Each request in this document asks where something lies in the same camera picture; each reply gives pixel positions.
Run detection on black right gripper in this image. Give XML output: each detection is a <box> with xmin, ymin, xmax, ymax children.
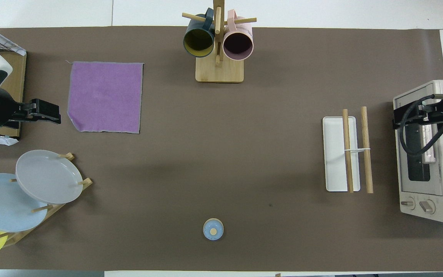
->
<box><xmin>393</xmin><ymin>101</ymin><xmax>442</xmax><ymax>130</ymax></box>

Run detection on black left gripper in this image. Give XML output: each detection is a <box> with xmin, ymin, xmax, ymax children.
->
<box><xmin>22</xmin><ymin>99</ymin><xmax>61</xmax><ymax>124</ymax></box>

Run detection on purple towel with grey underside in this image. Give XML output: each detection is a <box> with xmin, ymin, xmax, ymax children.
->
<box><xmin>67</xmin><ymin>61</ymin><xmax>144</xmax><ymax>134</ymax></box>

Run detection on white towel rack wooden bars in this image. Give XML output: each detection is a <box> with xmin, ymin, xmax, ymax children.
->
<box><xmin>322</xmin><ymin>107</ymin><xmax>374</xmax><ymax>194</ymax></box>

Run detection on wooden plate rack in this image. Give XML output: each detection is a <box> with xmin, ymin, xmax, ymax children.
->
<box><xmin>0</xmin><ymin>153</ymin><xmax>93</xmax><ymax>247</ymax></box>

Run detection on grey plate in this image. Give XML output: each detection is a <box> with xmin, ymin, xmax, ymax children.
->
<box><xmin>15</xmin><ymin>150</ymin><xmax>84</xmax><ymax>204</ymax></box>

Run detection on light blue plate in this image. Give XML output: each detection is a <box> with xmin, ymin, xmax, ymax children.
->
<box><xmin>0</xmin><ymin>173</ymin><xmax>49</xmax><ymax>232</ymax></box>

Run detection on dark teal mug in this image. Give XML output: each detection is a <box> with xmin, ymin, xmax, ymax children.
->
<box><xmin>183</xmin><ymin>8</ymin><xmax>216</xmax><ymax>58</ymax></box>

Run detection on wooden mug tree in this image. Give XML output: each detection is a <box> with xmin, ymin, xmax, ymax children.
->
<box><xmin>182</xmin><ymin>0</ymin><xmax>257</xmax><ymax>83</ymax></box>

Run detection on brown table mat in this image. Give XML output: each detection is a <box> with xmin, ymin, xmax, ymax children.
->
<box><xmin>0</xmin><ymin>26</ymin><xmax>443</xmax><ymax>272</ymax></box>

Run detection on pink mug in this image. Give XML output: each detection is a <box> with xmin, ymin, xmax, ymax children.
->
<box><xmin>223</xmin><ymin>10</ymin><xmax>254</xmax><ymax>61</ymax></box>

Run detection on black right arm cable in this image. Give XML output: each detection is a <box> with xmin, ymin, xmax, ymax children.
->
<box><xmin>398</xmin><ymin>93</ymin><xmax>443</xmax><ymax>156</ymax></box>

